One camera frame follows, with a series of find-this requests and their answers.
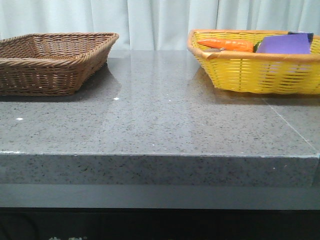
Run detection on white curtain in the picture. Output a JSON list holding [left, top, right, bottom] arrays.
[[0, 0, 320, 51]]

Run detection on orange toy carrot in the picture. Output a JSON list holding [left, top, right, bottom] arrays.
[[197, 38, 254, 53]]

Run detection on green toy item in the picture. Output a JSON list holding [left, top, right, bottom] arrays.
[[253, 41, 262, 53]]

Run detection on dark blue capped bottle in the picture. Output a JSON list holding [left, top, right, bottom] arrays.
[[287, 31, 314, 45]]

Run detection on brown toy piece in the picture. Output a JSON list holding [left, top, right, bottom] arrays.
[[203, 48, 223, 53]]

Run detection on yellow wicker basket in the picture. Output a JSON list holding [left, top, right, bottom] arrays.
[[187, 29, 320, 95]]

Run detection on brown wicker basket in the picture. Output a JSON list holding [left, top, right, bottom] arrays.
[[0, 32, 119, 97]]

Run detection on purple foam block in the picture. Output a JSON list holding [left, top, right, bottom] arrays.
[[256, 33, 311, 54]]

